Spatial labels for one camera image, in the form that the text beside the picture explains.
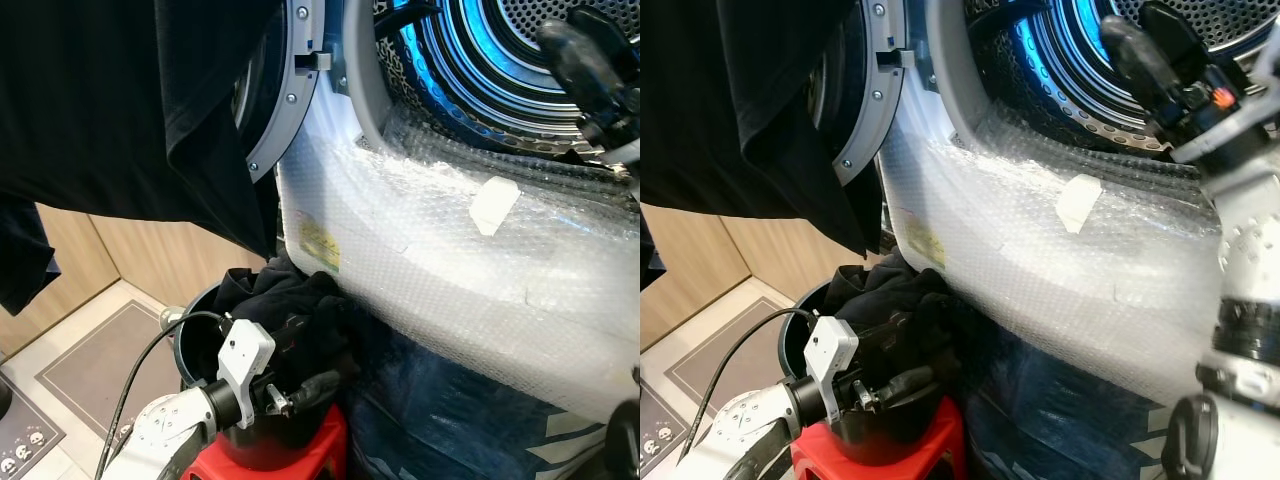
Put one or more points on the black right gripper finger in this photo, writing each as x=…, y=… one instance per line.
x=1185, y=38
x=618, y=50
x=1145, y=62
x=578, y=65

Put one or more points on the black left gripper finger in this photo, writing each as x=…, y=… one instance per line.
x=320, y=387
x=900, y=335
x=310, y=335
x=912, y=385

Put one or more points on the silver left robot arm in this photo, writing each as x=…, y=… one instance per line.
x=750, y=430
x=170, y=430

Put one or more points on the black clothes pile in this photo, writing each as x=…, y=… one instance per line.
x=280, y=290
x=890, y=295

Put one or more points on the white front-load washing machine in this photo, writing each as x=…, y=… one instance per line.
x=365, y=90
x=950, y=90

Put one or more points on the red plastic stool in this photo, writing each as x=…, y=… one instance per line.
x=930, y=450
x=320, y=450

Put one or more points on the black plastic laundry bucket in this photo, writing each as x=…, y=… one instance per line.
x=200, y=350
x=800, y=350

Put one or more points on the perforated steel washer drum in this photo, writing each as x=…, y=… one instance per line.
x=480, y=70
x=1060, y=60

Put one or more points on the yellow label sticker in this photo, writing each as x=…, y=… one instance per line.
x=925, y=240
x=320, y=243

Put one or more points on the black hanging garment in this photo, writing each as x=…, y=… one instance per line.
x=720, y=80
x=100, y=90

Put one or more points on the blue denim cloth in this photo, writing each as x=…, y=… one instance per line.
x=1050, y=420
x=450, y=420

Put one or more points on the light wooden cabinet panel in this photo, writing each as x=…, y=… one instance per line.
x=790, y=250
x=170, y=255

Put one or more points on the clear bubble wrap sheet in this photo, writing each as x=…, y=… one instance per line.
x=1050, y=290
x=450, y=290

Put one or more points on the white tape patch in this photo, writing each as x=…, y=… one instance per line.
x=495, y=205
x=1078, y=203

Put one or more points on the grey bordered floor mat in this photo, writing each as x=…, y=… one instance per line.
x=720, y=365
x=100, y=360

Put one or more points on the grey skull print mat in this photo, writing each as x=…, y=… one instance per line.
x=660, y=440
x=25, y=440

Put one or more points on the grey round washer door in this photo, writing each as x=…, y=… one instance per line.
x=300, y=60
x=885, y=60

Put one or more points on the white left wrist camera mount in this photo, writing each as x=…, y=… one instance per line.
x=830, y=350
x=245, y=355

